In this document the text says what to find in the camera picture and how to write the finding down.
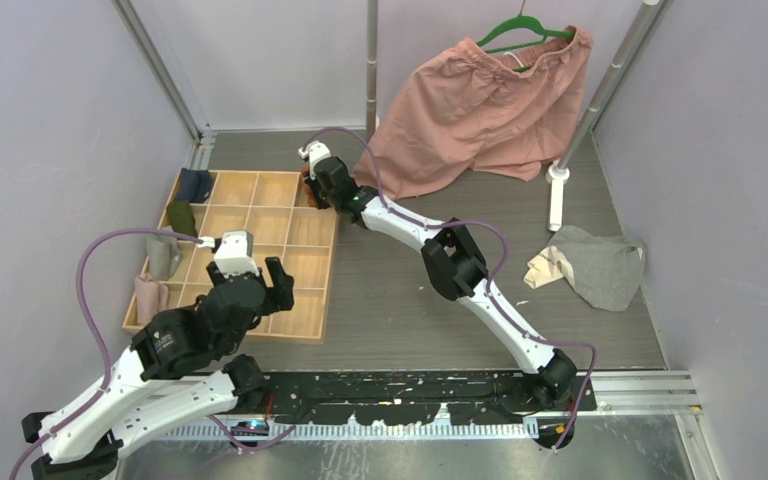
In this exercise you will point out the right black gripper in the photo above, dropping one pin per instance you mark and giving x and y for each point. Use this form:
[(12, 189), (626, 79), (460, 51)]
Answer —
[(312, 185)]

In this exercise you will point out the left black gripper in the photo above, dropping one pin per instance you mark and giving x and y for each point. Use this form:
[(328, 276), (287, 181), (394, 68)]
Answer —
[(282, 295)]

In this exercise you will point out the orange white underwear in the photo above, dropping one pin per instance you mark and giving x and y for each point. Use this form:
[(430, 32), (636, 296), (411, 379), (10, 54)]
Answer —
[(306, 179)]

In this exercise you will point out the grey underwear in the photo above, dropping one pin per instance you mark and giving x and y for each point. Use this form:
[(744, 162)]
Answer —
[(605, 271), (164, 256)]

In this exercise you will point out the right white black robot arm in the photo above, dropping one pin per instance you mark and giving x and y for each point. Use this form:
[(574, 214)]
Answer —
[(455, 266)]

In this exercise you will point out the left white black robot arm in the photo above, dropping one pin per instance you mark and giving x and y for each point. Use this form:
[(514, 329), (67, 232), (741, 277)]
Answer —
[(183, 365)]

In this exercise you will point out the pink rolled underwear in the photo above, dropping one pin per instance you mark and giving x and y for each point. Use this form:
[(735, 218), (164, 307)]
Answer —
[(151, 297)]

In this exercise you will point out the grey rolled underwear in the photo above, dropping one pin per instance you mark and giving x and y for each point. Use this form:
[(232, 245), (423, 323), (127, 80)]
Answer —
[(164, 256)]

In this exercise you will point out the dark green rolled underwear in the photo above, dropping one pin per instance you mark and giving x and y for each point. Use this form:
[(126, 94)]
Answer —
[(180, 218)]

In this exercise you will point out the navy rolled underwear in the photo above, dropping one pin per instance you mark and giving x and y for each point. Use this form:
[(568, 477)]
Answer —
[(194, 186)]

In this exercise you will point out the beige underwear on table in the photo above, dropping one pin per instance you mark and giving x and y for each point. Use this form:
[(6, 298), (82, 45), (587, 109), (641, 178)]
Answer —
[(548, 266)]

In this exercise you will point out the pink shorts on hanger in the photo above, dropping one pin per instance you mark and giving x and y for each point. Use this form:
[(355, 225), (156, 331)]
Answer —
[(466, 109)]

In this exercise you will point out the centre metal rack pole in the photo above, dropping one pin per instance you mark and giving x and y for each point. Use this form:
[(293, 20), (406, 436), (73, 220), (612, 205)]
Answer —
[(371, 89)]

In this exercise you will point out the metal rack pole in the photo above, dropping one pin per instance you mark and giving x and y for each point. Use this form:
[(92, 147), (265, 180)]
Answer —
[(558, 173), (371, 89)]

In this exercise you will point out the green clothes hanger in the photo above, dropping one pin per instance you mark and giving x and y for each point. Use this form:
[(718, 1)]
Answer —
[(523, 22)]

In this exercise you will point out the right metal rack pole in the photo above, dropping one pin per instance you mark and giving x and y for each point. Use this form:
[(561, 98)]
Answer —
[(558, 173)]

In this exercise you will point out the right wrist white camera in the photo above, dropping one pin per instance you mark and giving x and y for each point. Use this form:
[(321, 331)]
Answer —
[(314, 153)]

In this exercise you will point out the wrist white camera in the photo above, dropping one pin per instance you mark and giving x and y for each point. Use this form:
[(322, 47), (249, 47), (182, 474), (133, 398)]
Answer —
[(232, 253), (314, 153)]

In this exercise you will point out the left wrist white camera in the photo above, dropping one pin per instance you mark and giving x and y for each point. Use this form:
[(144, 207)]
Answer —
[(232, 253)]

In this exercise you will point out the left aluminium frame post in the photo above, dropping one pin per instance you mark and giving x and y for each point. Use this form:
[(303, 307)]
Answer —
[(159, 59)]

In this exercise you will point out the slotted aluminium cable duct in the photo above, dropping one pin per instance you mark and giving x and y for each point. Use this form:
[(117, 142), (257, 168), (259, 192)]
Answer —
[(441, 429)]

